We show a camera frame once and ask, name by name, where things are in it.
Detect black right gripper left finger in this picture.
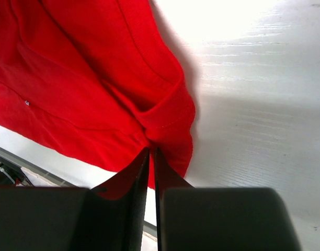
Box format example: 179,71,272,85
0,148,150,250

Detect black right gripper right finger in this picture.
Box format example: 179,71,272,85
154,149,301,250

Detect red t shirt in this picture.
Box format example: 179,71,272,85
0,1,195,177

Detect aluminium table frame rail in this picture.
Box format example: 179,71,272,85
0,147,157,240

